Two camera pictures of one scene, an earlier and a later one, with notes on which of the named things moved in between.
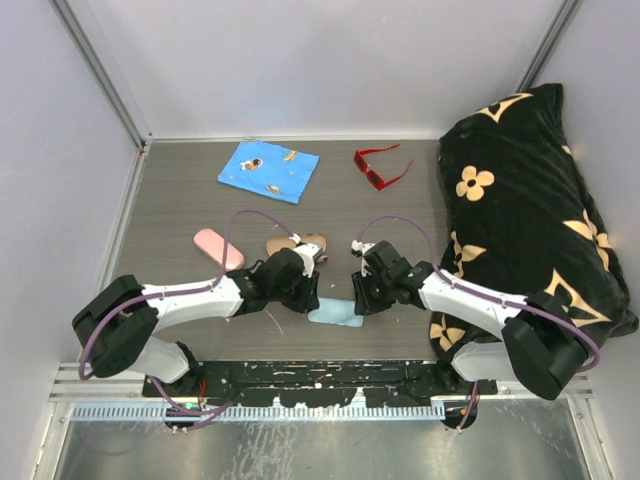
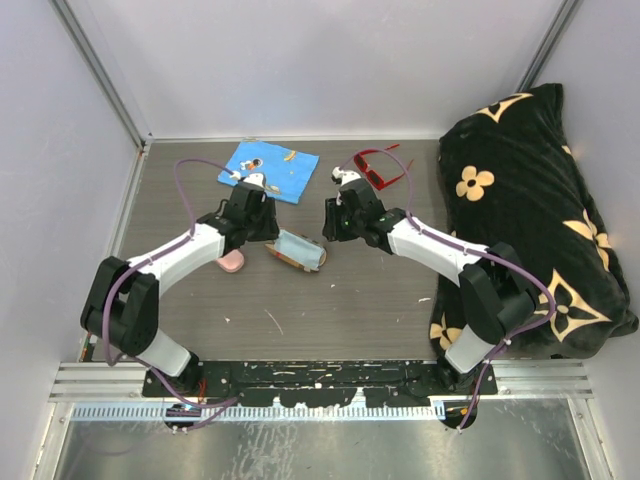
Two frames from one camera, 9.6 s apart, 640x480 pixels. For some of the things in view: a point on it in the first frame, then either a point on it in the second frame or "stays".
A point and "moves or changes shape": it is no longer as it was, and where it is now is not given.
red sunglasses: x=374 y=177 stays
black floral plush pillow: x=521 y=215 stays
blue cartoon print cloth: x=270 y=170 stays
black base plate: x=319 y=383 stays
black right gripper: x=364 y=303 to x=332 y=229
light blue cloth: x=338 y=311 moves or changes shape
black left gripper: x=308 y=300 to x=269 y=230
